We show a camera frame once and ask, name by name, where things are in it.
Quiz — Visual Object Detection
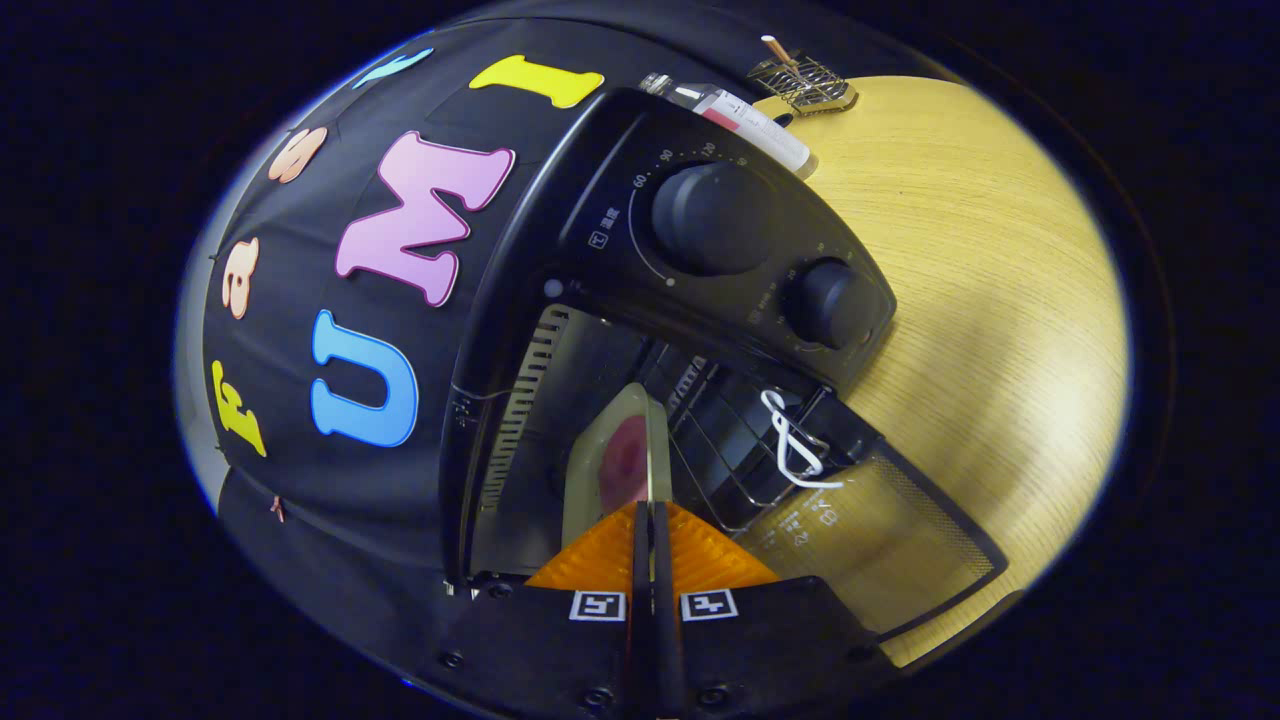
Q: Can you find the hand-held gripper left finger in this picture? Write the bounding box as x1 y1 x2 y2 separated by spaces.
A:
430 500 653 717

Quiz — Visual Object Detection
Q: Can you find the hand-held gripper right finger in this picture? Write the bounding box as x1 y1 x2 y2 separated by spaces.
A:
654 500 893 717

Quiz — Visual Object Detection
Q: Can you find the white square plate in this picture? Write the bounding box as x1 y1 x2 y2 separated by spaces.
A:
562 382 673 548

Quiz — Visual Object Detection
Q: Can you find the pink ham slice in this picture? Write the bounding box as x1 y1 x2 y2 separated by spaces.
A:
600 415 649 503

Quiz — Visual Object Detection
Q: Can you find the black toaster oven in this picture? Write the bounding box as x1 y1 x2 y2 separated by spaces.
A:
440 88 1009 641

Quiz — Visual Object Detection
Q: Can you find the clear bottle with white label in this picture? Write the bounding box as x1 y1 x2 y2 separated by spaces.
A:
640 72 816 179

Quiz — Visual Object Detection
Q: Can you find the white cord loop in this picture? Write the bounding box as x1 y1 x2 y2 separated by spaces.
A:
760 388 844 491

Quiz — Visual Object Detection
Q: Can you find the metal wire basket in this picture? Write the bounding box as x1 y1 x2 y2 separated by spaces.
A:
748 55 859 116

